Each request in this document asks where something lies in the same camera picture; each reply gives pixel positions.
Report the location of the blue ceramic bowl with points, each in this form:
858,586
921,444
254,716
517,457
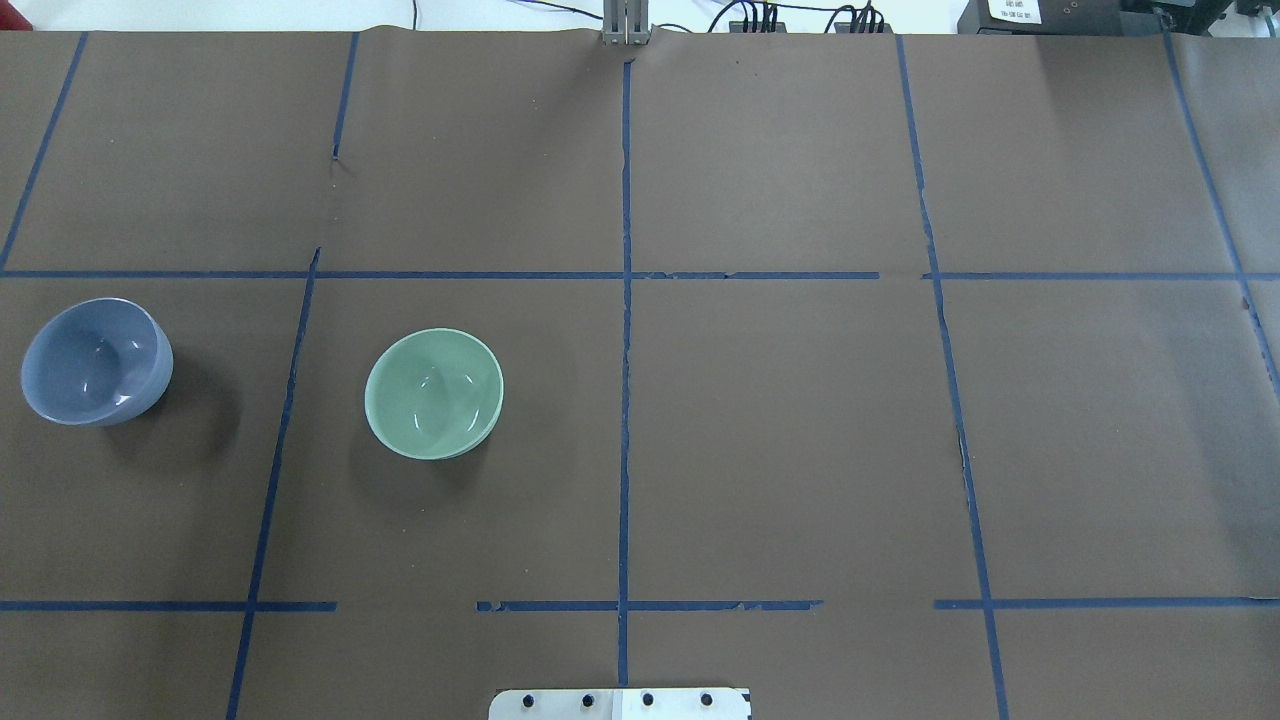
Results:
98,363

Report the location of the green ceramic bowl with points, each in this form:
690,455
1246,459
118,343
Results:
434,395

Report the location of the black power strip left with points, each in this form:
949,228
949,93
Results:
757,19

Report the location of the black power strip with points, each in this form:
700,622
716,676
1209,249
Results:
757,19
864,19

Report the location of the black power strip right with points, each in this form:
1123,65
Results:
864,19

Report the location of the black computer box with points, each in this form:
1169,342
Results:
1066,18

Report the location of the aluminium frame post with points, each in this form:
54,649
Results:
626,23

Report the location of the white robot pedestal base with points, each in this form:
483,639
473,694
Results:
623,703

